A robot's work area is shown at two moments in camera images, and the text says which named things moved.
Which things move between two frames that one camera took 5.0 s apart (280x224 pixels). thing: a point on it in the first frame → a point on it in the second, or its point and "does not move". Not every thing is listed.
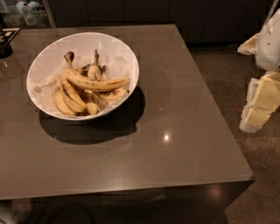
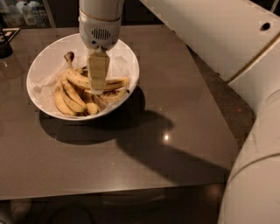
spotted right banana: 113,94 does not move
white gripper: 269,44 → 100,32
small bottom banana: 91,102 does not move
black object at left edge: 6,34 does not move
